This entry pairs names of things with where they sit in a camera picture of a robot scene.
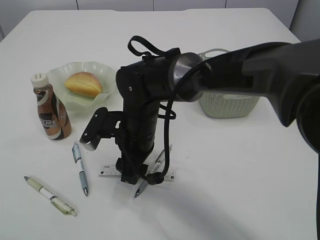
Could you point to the blue grey pen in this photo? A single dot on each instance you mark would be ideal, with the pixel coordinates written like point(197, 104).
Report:
point(76, 152)

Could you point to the bread roll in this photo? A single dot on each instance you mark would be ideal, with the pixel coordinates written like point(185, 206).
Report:
point(84, 83)

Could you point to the light green woven basket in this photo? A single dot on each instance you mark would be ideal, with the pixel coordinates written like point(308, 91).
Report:
point(227, 106)

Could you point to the clear plastic ruler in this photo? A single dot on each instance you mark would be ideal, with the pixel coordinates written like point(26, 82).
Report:
point(110, 171)

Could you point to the pale green wavy plate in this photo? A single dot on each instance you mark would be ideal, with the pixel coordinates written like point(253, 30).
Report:
point(77, 103)

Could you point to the brown coffee bottle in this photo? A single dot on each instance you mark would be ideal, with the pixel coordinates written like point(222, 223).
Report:
point(51, 111)

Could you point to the cream white pen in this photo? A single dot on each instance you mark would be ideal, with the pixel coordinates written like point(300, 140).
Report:
point(54, 200)

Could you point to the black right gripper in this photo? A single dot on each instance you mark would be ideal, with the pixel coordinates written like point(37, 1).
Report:
point(131, 170)

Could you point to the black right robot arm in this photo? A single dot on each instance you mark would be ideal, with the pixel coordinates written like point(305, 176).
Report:
point(287, 74)

